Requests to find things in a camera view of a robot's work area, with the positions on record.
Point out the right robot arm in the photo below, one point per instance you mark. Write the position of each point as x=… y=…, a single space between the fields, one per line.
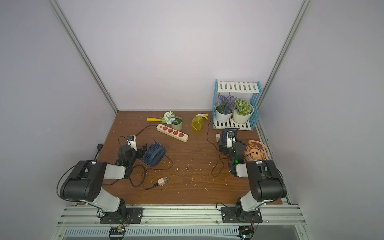
x=251 y=161

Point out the beige pot white flowers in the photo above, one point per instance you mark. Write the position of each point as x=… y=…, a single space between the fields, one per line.
x=170 y=118

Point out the yellow spray bottle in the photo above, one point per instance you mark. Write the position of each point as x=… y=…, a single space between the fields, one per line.
x=198 y=121

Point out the white pot green plant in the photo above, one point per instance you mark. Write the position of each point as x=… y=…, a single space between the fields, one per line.
x=243 y=111

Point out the white pot lavender plant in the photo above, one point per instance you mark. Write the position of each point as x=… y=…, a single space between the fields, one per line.
x=225 y=108

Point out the blue white plant shelf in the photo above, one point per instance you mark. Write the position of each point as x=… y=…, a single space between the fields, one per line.
x=248 y=91

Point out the beige red power strip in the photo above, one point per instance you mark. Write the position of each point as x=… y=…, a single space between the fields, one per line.
x=172 y=133

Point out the yellow green handled tool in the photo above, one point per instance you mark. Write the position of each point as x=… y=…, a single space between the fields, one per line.
x=156 y=120

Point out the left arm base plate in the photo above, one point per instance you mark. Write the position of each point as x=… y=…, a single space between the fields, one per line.
x=123 y=216

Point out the aluminium rail frame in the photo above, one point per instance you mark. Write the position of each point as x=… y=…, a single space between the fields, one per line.
x=181 y=222

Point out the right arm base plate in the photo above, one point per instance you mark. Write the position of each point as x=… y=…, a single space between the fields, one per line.
x=232 y=215

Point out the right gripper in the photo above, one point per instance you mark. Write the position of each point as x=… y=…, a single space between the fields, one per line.
x=227 y=139

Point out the orange desk fan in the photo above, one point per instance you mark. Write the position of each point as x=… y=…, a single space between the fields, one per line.
x=256 y=151

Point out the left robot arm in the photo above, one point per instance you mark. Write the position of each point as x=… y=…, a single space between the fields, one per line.
x=84 y=183

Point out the pink USB plug adapter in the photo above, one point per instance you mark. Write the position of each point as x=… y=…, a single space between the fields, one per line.
x=163 y=181

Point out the dark blue desk fan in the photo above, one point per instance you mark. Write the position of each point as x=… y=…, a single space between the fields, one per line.
x=153 y=154

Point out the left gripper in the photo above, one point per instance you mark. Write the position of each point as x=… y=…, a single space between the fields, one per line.
x=139 y=152

